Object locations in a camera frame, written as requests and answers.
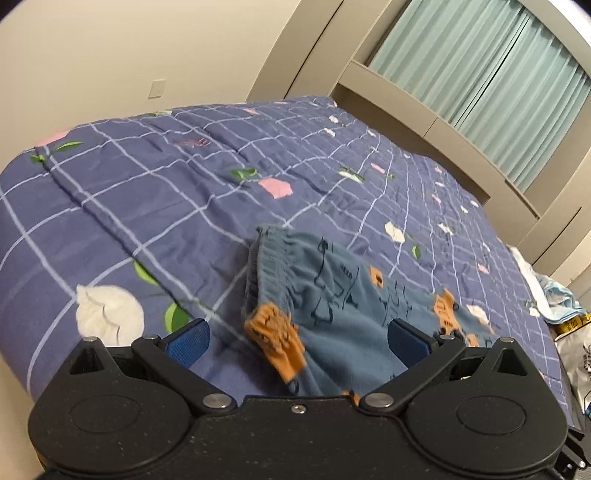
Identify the teal curtain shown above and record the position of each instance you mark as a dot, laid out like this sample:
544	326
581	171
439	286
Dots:
531	115
438	55

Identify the beige window seat cabinet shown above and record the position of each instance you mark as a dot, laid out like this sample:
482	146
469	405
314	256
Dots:
415	120

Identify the beige tall wardrobe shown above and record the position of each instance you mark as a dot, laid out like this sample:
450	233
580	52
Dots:
563	240
314	41

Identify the blue car print pants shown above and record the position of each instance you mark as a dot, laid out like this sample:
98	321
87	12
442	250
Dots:
332	323

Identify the beige wall switch plate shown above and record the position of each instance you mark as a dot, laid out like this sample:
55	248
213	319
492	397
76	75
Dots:
157	88

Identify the blue checkered floral blanket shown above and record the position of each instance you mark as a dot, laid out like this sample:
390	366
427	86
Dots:
161	184

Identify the light blue crumpled cloth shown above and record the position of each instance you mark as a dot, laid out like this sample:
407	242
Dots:
551	295

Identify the yellow packet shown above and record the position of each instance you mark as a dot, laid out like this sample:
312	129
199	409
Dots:
572	325

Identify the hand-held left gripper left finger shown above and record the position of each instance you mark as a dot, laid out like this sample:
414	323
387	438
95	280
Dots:
187	345

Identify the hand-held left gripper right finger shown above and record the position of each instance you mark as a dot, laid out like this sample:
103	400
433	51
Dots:
408	340

